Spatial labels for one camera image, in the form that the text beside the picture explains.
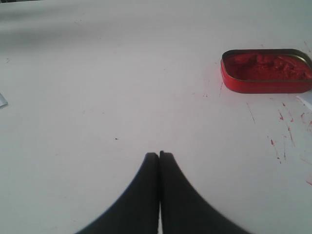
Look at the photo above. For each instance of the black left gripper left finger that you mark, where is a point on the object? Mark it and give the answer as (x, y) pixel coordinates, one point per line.
(136, 211)

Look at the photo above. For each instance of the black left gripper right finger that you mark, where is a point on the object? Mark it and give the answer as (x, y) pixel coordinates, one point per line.
(183, 209)

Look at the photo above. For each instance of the white paper sheet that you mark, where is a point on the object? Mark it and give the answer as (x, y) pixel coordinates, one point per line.
(306, 99)

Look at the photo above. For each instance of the red ink paste tin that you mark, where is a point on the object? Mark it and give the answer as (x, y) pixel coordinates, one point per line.
(266, 71)

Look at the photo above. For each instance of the small grey tape piece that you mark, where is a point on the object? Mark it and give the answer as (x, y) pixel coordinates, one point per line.
(3, 101)

